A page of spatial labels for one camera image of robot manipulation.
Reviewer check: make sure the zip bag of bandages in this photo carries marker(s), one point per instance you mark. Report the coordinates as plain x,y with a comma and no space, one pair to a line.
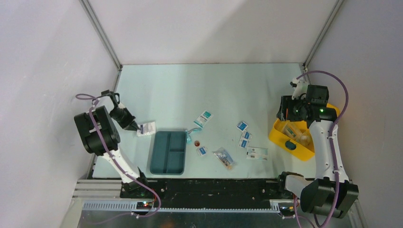
304,139

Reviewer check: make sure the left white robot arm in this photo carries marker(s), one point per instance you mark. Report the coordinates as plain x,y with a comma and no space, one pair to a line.
100,136

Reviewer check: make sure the white medicine box blue label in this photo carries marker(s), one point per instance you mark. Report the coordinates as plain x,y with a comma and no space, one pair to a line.
146,129

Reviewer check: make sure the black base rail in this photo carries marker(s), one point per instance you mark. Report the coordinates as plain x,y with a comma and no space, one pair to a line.
243,194

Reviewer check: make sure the white flat labelled packet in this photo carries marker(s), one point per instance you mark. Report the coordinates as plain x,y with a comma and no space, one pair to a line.
255,153

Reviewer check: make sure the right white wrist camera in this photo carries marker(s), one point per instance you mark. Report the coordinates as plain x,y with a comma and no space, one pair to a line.
300,86

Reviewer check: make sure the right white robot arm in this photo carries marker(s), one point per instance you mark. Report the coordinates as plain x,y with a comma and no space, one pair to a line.
331,192

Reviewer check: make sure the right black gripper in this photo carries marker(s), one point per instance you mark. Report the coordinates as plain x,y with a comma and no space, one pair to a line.
287,102

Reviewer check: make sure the teal divided plastic tray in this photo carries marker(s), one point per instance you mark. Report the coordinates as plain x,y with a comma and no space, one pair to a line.
168,157

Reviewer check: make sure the bag with beige gauze roll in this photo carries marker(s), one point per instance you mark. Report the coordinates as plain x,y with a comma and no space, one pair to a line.
291,130

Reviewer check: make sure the teal gauze dressing packet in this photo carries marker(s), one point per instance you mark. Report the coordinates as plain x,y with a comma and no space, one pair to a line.
203,118

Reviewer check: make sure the cotton swabs bag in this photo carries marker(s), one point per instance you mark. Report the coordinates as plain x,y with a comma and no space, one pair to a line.
224,157

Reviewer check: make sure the twisted teal wrapper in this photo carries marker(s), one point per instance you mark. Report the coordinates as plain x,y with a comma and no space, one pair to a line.
189,132

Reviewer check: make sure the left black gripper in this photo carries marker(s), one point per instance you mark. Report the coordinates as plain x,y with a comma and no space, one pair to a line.
130,124

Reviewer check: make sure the yellow medicine kit box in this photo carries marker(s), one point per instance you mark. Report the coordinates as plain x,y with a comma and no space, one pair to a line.
305,130

